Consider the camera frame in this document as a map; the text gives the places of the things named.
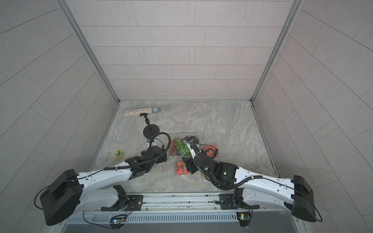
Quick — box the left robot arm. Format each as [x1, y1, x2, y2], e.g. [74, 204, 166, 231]
[37, 132, 172, 226]

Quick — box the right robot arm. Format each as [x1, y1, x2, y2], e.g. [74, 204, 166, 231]
[182, 139, 322, 222]

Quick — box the far tomato box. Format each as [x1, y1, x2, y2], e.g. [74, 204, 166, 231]
[203, 144, 219, 159]

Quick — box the black microphone stand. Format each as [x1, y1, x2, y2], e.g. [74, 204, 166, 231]
[140, 113, 160, 139]

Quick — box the clear grape box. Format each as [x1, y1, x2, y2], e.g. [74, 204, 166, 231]
[169, 132, 199, 157]

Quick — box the yellow toy piece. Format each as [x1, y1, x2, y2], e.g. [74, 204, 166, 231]
[115, 150, 124, 159]

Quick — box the glitter microphone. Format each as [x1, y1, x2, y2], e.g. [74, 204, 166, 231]
[123, 106, 161, 117]

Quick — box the right circuit board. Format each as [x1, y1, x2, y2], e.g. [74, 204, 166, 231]
[236, 212, 253, 227]

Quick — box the circuit board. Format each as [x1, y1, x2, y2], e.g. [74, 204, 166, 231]
[236, 212, 253, 227]
[109, 214, 127, 231]

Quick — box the left circuit board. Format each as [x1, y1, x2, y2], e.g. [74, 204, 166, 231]
[109, 214, 127, 231]

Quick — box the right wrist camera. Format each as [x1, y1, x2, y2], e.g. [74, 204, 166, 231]
[186, 141, 199, 159]

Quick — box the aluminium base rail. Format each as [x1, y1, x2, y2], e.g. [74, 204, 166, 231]
[76, 187, 295, 213]

